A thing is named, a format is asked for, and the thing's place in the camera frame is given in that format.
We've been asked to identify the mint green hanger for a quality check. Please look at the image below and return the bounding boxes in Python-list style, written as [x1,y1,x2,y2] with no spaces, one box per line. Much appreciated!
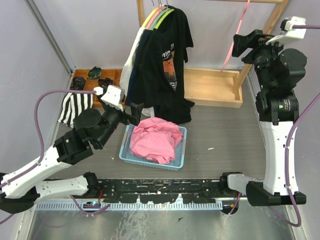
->
[146,1,170,30]

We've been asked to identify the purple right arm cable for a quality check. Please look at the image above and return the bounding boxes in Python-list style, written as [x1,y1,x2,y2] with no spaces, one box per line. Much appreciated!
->
[223,24,320,228]

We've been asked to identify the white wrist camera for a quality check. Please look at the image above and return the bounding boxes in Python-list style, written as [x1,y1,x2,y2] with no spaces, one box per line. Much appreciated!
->
[93,85,125,112]
[266,16,307,46]

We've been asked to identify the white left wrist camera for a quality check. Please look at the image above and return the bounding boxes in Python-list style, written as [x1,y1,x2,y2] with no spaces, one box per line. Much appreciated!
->
[93,85,125,112]

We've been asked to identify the yellow hanger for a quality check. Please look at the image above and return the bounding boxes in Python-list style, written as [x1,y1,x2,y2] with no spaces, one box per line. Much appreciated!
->
[136,0,158,28]

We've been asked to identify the white slotted cable duct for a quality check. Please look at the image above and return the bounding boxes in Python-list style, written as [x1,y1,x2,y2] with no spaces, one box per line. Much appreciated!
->
[35,198,223,211]

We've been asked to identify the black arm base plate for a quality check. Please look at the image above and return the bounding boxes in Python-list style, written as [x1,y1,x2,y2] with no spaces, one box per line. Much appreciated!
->
[92,179,238,204]

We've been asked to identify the wooden clothes rack frame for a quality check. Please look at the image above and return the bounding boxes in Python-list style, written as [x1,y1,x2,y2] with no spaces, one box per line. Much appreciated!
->
[136,0,291,109]

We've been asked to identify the pink plastic hanger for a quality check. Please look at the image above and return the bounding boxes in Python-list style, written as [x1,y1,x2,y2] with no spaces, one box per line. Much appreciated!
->
[220,0,252,74]

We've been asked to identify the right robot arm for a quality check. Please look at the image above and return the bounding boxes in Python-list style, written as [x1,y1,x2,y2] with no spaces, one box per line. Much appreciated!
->
[219,29,307,207]

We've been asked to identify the salmon pink hanger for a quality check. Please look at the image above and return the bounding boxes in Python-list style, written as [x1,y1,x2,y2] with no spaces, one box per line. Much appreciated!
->
[144,0,168,30]

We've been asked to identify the light blue plastic basket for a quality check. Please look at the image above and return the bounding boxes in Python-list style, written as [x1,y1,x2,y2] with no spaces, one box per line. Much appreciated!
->
[118,124,187,171]

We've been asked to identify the pink t shirt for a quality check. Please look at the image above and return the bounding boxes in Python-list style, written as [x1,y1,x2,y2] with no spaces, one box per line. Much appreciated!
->
[129,117,183,165]

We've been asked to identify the black white striped cloth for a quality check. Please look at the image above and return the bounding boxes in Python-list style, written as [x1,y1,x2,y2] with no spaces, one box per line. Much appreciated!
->
[58,93,94,128]

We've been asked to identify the brown wooden compartment tray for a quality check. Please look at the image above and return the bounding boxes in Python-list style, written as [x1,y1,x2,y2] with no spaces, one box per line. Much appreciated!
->
[72,68,122,108]

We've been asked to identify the lime green hanger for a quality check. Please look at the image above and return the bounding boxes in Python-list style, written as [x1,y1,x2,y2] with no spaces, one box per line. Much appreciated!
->
[149,1,175,30]

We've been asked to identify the black printed t shirt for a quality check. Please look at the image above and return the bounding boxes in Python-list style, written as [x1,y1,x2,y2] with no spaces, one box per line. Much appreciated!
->
[132,7,194,125]

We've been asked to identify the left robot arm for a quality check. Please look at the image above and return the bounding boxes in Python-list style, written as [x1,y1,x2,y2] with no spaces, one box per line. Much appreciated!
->
[0,103,144,214]

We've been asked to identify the navy blue t shirt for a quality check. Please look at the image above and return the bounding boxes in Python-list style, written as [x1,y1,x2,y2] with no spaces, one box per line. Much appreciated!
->
[125,29,150,106]

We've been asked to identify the dark rolled item in tray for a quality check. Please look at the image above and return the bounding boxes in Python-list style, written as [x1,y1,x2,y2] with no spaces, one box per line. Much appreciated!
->
[87,66,102,80]
[69,76,86,91]
[98,77,113,88]

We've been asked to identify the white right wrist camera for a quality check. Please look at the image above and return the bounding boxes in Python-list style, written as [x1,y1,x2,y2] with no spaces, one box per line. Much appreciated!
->
[266,16,307,46]

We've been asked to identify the white t shirt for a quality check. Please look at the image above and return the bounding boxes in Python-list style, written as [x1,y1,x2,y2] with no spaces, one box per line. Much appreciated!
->
[119,27,151,106]

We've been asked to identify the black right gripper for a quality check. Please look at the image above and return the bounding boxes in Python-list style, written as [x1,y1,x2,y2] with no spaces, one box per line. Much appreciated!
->
[231,28,293,91]

